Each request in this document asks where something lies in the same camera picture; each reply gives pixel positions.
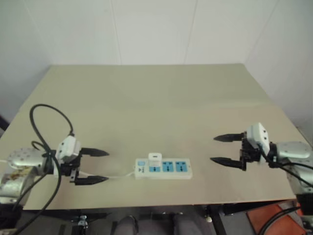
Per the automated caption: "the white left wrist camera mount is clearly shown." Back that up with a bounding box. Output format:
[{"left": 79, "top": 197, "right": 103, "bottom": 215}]
[{"left": 54, "top": 135, "right": 82, "bottom": 164}]

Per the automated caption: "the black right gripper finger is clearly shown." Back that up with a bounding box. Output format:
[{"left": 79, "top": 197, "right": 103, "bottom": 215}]
[
  {"left": 213, "top": 132, "right": 246, "bottom": 143},
  {"left": 210, "top": 157, "right": 242, "bottom": 170}
]

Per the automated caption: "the white blue power strip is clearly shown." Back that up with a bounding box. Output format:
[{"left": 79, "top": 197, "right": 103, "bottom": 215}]
[{"left": 134, "top": 158, "right": 193, "bottom": 181}]

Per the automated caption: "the white charger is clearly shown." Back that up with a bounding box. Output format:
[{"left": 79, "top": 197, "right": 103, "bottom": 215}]
[{"left": 147, "top": 152, "right": 162, "bottom": 168}]

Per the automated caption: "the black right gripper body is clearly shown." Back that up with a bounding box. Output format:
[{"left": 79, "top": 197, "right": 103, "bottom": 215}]
[{"left": 238, "top": 131, "right": 262, "bottom": 172}]

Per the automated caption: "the white power strip cable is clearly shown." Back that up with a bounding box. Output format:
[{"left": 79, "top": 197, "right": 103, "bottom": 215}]
[{"left": 77, "top": 170, "right": 136, "bottom": 181}]

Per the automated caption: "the black table frame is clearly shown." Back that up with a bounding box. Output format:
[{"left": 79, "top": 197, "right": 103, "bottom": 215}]
[{"left": 48, "top": 199, "right": 298, "bottom": 235}]

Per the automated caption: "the orange object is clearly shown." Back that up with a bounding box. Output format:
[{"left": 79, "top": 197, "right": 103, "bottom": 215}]
[{"left": 246, "top": 202, "right": 308, "bottom": 235}]

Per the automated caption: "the dark grey rounded shape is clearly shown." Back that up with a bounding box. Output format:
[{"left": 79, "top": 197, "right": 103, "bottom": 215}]
[{"left": 114, "top": 215, "right": 139, "bottom": 235}]

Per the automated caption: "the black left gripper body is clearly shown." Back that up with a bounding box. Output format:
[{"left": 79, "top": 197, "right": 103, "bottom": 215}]
[{"left": 59, "top": 152, "right": 83, "bottom": 184}]

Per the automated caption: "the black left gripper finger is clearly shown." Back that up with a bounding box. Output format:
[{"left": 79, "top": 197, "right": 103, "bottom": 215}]
[
  {"left": 74, "top": 175, "right": 109, "bottom": 186},
  {"left": 80, "top": 147, "right": 110, "bottom": 160}
]

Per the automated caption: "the metal clamp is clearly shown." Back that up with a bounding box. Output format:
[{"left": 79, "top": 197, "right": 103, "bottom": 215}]
[{"left": 77, "top": 214, "right": 89, "bottom": 230}]

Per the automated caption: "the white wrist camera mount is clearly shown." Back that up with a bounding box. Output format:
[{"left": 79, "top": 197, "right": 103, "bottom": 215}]
[
  {"left": 54, "top": 135, "right": 82, "bottom": 164},
  {"left": 245, "top": 122, "right": 271, "bottom": 150}
]

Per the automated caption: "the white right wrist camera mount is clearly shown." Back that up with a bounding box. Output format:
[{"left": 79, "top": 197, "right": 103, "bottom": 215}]
[{"left": 245, "top": 122, "right": 271, "bottom": 150}]

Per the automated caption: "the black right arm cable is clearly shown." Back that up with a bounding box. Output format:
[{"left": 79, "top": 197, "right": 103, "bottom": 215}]
[{"left": 258, "top": 143, "right": 313, "bottom": 190}]

